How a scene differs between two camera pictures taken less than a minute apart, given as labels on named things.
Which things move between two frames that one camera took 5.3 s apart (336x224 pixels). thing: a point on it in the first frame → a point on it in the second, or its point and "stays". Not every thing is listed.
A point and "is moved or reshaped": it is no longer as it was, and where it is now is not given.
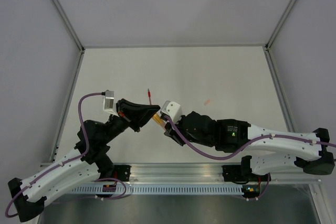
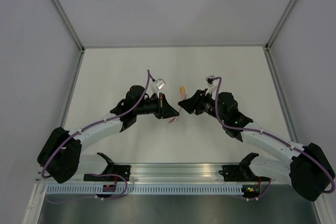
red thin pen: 149,95 is moved or reshaped
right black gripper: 171,130 → 195,102
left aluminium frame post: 61,9 stays
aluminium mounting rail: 192,173 stays
